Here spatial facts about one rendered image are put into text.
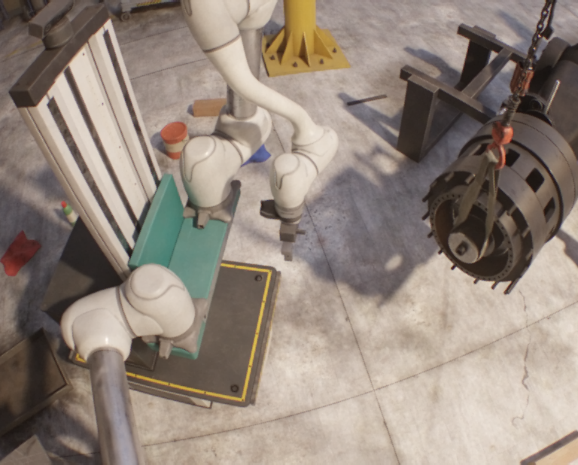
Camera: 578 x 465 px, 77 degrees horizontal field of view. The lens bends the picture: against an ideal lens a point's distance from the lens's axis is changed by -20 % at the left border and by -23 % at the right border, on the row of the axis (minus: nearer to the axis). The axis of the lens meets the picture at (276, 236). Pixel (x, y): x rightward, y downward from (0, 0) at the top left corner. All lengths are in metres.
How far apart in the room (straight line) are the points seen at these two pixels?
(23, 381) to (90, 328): 1.60
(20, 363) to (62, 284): 1.14
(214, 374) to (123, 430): 0.98
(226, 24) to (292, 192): 0.52
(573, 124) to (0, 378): 3.44
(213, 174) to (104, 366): 0.68
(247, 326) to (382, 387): 0.75
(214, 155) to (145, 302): 0.51
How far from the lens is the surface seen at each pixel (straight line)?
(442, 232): 1.83
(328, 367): 2.27
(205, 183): 1.42
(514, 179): 1.60
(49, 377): 2.65
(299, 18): 3.72
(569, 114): 2.29
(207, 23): 1.03
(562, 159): 1.83
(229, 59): 1.06
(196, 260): 1.47
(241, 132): 1.46
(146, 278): 1.16
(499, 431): 2.41
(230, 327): 2.02
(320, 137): 1.31
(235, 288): 2.10
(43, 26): 0.90
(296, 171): 1.21
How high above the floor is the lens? 2.17
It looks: 56 degrees down
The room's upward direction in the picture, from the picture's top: 6 degrees counter-clockwise
